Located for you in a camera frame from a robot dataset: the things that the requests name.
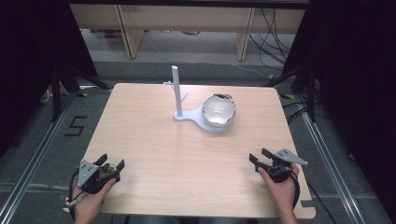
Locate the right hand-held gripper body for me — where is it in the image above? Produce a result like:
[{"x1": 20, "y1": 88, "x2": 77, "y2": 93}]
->
[{"x1": 255, "y1": 147, "x2": 309, "y2": 184}]

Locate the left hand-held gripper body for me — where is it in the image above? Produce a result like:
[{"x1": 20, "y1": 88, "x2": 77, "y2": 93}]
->
[{"x1": 76, "y1": 158, "x2": 121, "y2": 195}]

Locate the white bowl with jagged rim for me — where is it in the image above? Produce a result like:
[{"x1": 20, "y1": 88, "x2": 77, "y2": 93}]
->
[{"x1": 201, "y1": 92, "x2": 237, "y2": 128}]

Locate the white stand with pegs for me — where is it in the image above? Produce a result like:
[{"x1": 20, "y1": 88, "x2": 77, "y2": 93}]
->
[{"x1": 163, "y1": 64, "x2": 235, "y2": 134}]

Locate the person's right hand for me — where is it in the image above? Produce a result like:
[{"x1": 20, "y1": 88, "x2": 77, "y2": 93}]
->
[{"x1": 257, "y1": 162, "x2": 301, "y2": 216}]

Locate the person's left hand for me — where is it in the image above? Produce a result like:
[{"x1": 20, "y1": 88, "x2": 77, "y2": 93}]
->
[{"x1": 72, "y1": 177, "x2": 118, "y2": 222}]

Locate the black tripod stand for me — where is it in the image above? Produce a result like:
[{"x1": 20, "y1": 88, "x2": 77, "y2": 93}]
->
[
  {"x1": 49, "y1": 61, "x2": 112, "y2": 123},
  {"x1": 264, "y1": 64, "x2": 318, "y2": 123}
]

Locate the black curtain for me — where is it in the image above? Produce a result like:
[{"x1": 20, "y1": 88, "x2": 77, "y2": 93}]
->
[
  {"x1": 281, "y1": 0, "x2": 396, "y2": 217},
  {"x1": 0, "y1": 0, "x2": 99, "y2": 158}
]

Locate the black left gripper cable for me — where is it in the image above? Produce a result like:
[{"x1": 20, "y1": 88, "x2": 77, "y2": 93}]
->
[{"x1": 67, "y1": 167, "x2": 82, "y2": 220}]

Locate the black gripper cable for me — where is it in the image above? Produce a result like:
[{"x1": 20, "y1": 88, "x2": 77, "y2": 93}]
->
[
  {"x1": 289, "y1": 173, "x2": 302, "y2": 210},
  {"x1": 67, "y1": 167, "x2": 82, "y2": 220}
]

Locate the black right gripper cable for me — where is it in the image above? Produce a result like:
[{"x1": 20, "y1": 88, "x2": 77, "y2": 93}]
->
[{"x1": 289, "y1": 173, "x2": 302, "y2": 210}]

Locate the silver cable plug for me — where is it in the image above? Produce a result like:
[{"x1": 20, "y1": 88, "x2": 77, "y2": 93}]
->
[{"x1": 64, "y1": 196, "x2": 86, "y2": 208}]

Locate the aluminium floor rail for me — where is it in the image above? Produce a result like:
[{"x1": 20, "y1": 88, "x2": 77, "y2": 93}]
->
[
  {"x1": 0, "y1": 91, "x2": 78, "y2": 224},
  {"x1": 299, "y1": 109, "x2": 369, "y2": 224}
]

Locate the black floor cable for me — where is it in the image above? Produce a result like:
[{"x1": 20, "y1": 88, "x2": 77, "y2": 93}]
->
[{"x1": 305, "y1": 179, "x2": 338, "y2": 224}]

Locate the bundle of black cables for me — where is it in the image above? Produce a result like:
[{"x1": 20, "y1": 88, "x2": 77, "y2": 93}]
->
[{"x1": 247, "y1": 8, "x2": 297, "y2": 70}]

